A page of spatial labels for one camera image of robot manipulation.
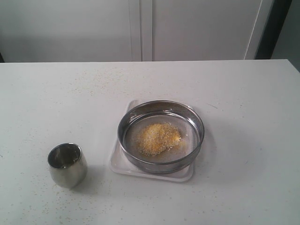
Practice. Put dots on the yellow millet grain pile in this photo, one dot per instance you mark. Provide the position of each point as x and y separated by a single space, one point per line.
156 138

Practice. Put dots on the stainless steel cup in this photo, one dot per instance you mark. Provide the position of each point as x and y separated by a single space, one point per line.
67 165

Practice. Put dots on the round stainless steel sieve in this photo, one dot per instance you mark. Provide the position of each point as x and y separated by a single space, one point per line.
131 150

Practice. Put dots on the white square plastic tray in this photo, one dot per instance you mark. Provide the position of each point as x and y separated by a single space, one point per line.
117 168

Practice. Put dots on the white cabinet doors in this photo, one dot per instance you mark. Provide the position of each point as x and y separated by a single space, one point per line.
131 30

